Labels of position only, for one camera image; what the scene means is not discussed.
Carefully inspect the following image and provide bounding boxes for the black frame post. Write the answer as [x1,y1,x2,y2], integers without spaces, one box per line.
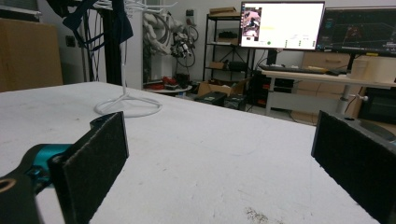
[102,0,123,86]

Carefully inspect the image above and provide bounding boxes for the open cardboard box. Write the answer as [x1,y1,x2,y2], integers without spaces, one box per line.
[197,78,250,98]

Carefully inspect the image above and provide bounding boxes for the black cable bundle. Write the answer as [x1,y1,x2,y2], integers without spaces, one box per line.
[79,8,105,82]

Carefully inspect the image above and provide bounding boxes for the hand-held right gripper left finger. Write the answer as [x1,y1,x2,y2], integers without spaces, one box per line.
[31,111,130,224]

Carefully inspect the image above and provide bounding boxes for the black keyboard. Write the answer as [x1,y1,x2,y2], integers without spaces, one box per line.
[258,63,329,76]

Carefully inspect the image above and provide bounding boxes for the dark computer monitor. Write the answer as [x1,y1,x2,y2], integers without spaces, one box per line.
[316,6,396,58]

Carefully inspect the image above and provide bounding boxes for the white wire display rack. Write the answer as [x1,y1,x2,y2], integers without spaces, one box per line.
[92,0,179,119]

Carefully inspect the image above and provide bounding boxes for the round white table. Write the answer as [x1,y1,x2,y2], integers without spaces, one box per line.
[145,84,193,95]

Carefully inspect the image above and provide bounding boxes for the black metal shelf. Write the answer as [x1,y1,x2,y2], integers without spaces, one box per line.
[203,13,257,82]

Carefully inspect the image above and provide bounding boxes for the bright computer monitor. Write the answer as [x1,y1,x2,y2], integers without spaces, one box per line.
[239,0,326,51]

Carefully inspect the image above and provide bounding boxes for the light height-adjustable desk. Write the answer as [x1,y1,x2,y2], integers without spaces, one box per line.
[261,69,396,117]

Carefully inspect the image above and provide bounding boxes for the brown wooden cabinet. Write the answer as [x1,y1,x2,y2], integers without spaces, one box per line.
[0,18,64,93]

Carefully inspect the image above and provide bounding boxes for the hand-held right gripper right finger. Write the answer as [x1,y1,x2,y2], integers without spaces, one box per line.
[311,110,396,224]

